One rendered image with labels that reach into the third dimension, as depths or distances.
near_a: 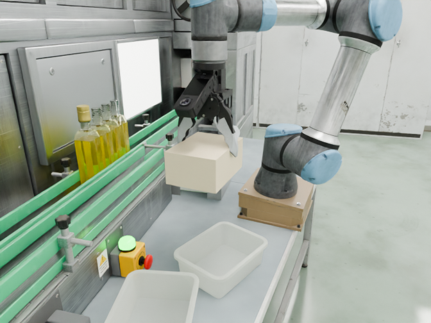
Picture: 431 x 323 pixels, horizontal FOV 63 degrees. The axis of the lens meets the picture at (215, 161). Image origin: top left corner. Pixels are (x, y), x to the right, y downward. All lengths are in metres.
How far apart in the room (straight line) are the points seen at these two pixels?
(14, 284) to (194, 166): 0.39
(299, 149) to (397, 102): 3.93
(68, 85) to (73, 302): 0.67
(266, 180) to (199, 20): 0.62
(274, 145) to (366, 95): 3.79
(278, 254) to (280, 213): 0.16
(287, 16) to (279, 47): 3.74
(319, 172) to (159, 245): 0.52
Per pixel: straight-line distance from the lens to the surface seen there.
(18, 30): 1.10
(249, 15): 0.78
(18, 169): 1.15
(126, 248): 0.97
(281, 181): 1.17
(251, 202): 1.19
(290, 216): 1.18
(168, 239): 1.14
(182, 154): 0.73
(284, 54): 4.75
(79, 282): 0.90
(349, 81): 1.04
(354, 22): 1.04
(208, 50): 0.74
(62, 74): 1.22
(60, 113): 1.21
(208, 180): 0.73
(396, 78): 4.87
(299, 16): 1.04
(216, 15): 0.74
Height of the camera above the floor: 1.38
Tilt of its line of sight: 22 degrees down
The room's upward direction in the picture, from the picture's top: straight up
